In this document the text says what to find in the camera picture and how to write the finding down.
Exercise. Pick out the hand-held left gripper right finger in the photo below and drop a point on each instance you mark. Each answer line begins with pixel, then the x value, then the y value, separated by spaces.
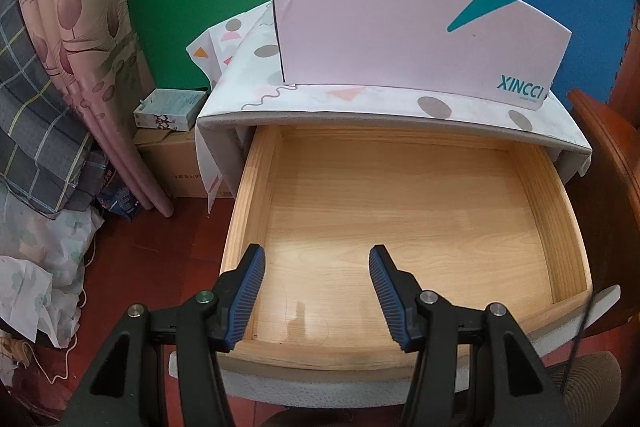
pixel 387 297

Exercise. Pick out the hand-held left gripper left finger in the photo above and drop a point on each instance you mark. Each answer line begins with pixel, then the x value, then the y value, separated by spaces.
pixel 245 302

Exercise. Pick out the wooden drawer with grey front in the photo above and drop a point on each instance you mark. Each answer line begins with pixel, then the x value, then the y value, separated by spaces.
pixel 400 207

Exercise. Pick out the white cardboard box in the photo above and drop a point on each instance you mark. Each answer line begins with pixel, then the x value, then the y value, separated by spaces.
pixel 375 32

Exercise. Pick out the brown wooden cabinet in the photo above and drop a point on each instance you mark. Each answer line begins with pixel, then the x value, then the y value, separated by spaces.
pixel 631 72

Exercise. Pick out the grey nightstand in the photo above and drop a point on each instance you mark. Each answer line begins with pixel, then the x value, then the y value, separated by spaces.
pixel 227 157

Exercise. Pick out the brown cardboard box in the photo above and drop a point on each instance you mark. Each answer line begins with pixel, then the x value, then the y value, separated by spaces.
pixel 170 167

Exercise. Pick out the blue printed bag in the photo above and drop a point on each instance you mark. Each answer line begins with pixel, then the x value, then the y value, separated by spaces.
pixel 117 202

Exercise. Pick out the white dotted cloth cover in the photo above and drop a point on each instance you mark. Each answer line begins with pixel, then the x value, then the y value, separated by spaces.
pixel 350 99

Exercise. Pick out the pale printed cloth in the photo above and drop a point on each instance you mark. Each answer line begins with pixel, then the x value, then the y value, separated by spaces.
pixel 45 267

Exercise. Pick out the small white teal box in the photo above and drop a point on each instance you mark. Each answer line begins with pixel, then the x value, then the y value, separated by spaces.
pixel 170 109

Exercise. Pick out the person's right leg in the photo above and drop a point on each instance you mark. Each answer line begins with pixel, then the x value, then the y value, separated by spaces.
pixel 585 382

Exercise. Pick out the blue grey plaid blanket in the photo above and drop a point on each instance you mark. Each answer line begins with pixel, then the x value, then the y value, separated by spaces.
pixel 35 107

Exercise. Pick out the pink floral cloth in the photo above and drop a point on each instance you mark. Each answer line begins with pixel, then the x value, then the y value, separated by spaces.
pixel 90 57

